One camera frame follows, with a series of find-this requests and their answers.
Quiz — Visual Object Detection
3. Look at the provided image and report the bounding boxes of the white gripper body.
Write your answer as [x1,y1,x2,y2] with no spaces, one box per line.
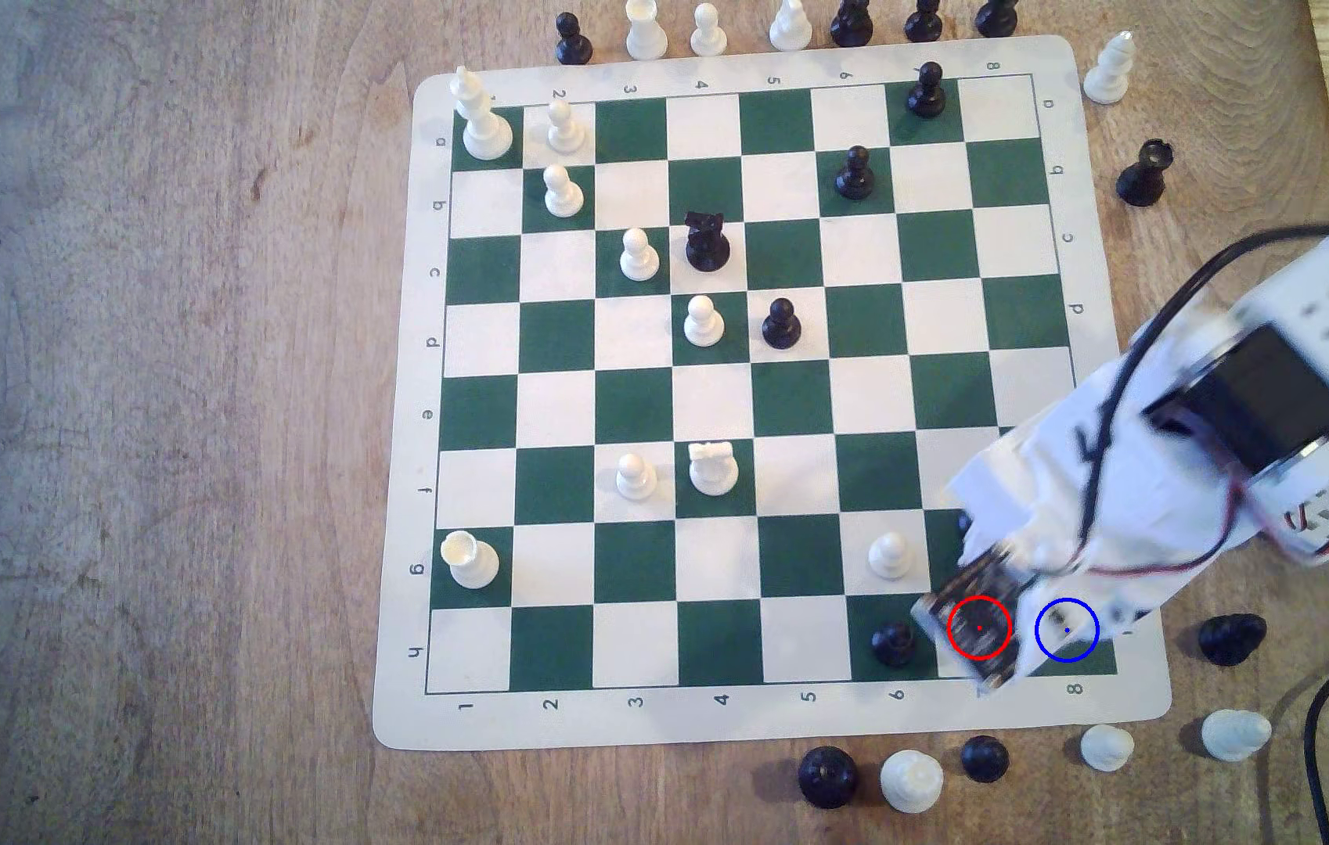
[944,350,1267,614]

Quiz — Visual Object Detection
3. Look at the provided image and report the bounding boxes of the black knight chess piece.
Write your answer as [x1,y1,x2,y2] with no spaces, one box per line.
[684,211,732,274]
[1196,613,1268,668]

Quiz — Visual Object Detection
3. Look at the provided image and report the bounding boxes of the white knight chess piece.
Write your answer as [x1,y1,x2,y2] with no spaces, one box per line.
[1200,709,1274,764]

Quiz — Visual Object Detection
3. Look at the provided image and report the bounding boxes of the white queen chess piece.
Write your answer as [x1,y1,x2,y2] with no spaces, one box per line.
[879,750,946,816]

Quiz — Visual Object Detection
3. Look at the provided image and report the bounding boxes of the black rook chess piece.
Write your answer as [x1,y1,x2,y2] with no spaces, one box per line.
[1115,138,1176,209]

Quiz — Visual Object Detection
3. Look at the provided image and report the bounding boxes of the green white chess mat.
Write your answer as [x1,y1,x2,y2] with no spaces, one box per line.
[371,35,1173,753]

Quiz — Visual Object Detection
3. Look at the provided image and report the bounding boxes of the black queen chess piece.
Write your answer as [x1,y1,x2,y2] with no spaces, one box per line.
[797,745,861,811]

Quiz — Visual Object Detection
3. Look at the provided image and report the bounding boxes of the white bishop chess piece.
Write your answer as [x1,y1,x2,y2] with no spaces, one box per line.
[1082,31,1136,107]
[768,0,814,53]

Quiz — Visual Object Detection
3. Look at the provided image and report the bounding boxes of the black bishop chess piece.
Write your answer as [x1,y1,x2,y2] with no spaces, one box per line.
[829,0,875,49]

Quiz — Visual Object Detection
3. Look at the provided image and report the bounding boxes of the white king chess piece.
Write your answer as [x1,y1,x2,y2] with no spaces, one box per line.
[449,67,514,162]

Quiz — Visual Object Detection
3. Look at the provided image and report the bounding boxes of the white rook on f4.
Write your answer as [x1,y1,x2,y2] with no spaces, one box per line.
[688,441,740,498]

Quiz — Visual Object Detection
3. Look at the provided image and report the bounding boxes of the gripper camera circuit board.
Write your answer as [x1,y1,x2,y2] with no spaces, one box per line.
[909,549,1032,694]

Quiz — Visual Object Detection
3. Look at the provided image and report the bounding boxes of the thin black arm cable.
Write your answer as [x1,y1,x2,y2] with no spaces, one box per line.
[1069,221,1329,579]

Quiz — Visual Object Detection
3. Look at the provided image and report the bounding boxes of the red black servo wires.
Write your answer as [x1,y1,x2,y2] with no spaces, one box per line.
[1087,428,1329,579]

